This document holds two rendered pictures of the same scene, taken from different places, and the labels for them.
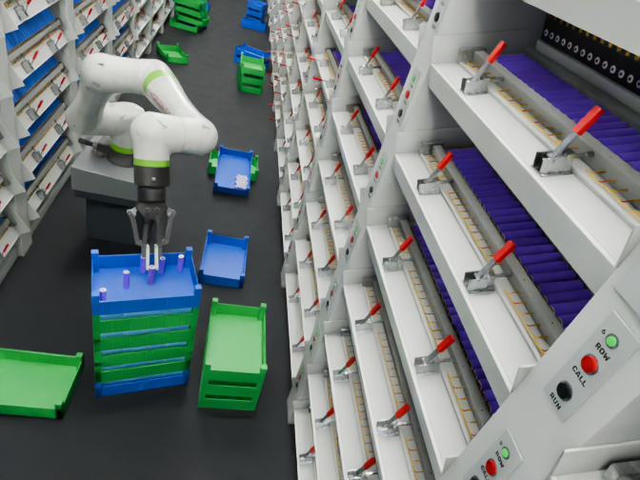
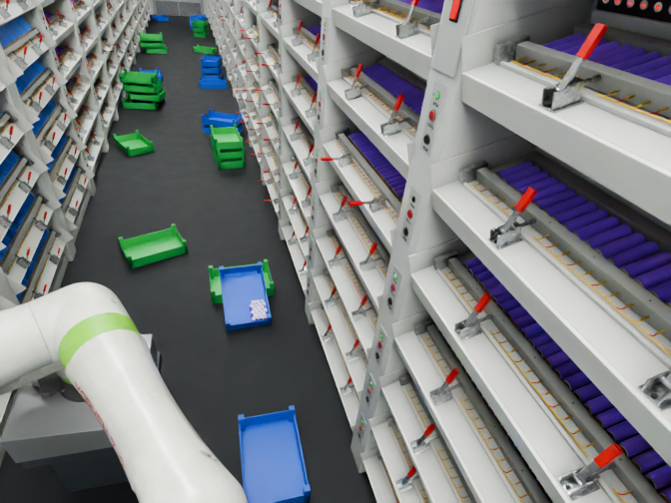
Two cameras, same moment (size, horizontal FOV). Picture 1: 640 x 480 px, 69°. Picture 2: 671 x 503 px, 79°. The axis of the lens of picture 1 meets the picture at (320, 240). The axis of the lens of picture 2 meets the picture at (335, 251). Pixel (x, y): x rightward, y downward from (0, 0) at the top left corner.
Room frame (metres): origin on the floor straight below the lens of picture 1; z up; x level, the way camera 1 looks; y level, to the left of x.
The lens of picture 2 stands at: (0.98, 0.31, 1.43)
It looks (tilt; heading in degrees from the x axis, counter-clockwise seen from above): 37 degrees down; 356
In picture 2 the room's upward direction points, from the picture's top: 6 degrees clockwise
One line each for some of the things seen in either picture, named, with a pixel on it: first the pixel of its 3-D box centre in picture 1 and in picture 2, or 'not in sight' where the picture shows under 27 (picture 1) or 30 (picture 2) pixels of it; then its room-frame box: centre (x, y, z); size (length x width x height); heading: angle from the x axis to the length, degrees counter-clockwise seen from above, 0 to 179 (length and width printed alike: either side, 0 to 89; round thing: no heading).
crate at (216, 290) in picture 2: (233, 164); (241, 280); (2.55, 0.67, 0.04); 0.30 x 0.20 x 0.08; 107
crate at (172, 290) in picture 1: (146, 278); not in sight; (1.00, 0.47, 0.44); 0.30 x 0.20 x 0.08; 122
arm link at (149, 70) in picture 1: (155, 81); (88, 326); (1.47, 0.69, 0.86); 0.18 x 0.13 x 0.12; 42
